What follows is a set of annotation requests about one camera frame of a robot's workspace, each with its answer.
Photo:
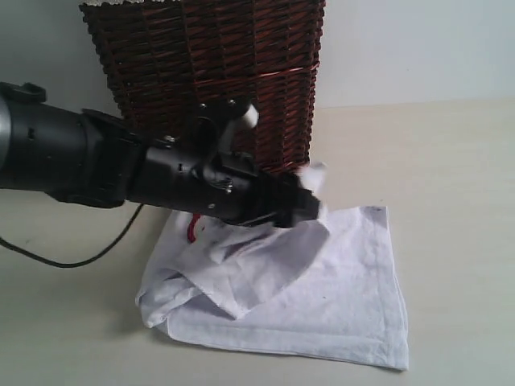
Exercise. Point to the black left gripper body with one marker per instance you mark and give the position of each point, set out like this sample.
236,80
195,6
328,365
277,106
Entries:
281,200

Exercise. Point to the dark brown wicker basket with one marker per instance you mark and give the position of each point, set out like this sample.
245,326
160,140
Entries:
163,59

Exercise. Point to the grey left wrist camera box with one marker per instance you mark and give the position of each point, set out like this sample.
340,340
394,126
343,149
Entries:
218,121

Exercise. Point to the white shirt with red trim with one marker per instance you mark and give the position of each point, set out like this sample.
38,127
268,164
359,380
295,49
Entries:
326,288

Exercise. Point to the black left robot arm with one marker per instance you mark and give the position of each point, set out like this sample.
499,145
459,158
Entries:
92,159

